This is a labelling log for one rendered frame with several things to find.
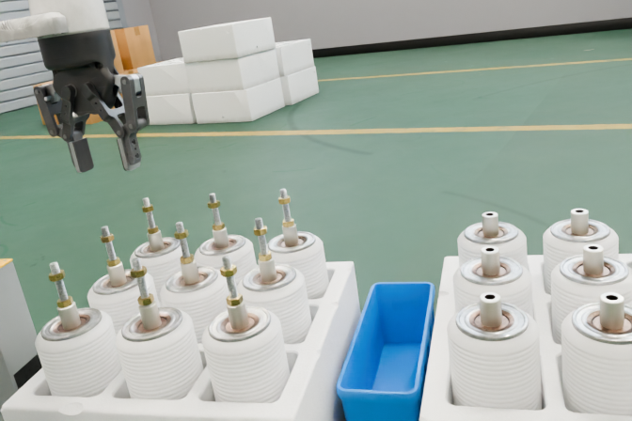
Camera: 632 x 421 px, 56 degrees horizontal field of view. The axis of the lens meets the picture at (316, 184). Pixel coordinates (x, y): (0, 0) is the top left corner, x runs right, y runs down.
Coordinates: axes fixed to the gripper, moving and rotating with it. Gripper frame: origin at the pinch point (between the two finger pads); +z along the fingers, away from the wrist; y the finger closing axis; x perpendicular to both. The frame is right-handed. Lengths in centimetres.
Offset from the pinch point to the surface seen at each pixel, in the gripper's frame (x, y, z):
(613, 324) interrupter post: -6, -53, 21
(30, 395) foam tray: 7.2, 15.2, 28.9
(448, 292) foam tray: -25, -33, 29
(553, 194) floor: -114, -46, 46
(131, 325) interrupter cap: 0.9, 1.9, 21.5
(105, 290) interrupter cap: -7.0, 12.8, 21.4
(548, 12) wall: -514, -40, 21
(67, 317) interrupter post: 2.5, 10.5, 20.0
